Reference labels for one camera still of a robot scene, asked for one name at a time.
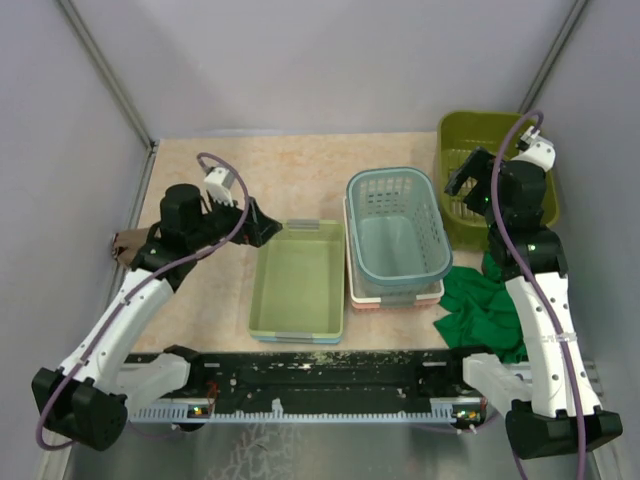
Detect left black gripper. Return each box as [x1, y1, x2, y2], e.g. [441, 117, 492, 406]
[187, 189, 282, 251]

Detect light green plastic bin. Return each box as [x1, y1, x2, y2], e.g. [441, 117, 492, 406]
[248, 220, 346, 336]

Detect teal perforated basket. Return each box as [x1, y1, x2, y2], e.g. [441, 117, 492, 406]
[346, 167, 453, 288]

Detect light blue plastic bin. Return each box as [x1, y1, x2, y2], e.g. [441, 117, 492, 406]
[250, 332, 342, 345]

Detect white perforated bin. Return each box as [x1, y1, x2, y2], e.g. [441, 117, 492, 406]
[343, 198, 445, 303]

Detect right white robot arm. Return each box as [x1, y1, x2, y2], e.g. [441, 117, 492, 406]
[445, 143, 623, 460]

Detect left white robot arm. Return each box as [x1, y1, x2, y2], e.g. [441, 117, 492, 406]
[31, 184, 282, 451]

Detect olive green dish basket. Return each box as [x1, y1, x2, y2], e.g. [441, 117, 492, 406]
[436, 110, 560, 252]

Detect brown paper bag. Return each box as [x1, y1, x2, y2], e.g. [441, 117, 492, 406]
[111, 227, 150, 270]

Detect green cloth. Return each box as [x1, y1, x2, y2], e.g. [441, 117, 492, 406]
[434, 253, 528, 364]

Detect pink plastic bin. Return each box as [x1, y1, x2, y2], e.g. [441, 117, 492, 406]
[351, 298, 440, 313]

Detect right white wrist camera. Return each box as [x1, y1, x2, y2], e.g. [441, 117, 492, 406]
[513, 126, 556, 172]

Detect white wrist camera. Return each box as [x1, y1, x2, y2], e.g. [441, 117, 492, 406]
[204, 166, 235, 206]
[513, 126, 556, 172]

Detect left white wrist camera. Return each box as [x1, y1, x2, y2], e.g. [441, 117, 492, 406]
[204, 166, 235, 206]

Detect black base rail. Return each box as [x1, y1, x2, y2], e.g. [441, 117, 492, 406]
[124, 349, 506, 416]

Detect grey cable duct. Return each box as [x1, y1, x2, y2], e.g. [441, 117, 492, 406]
[127, 401, 491, 422]

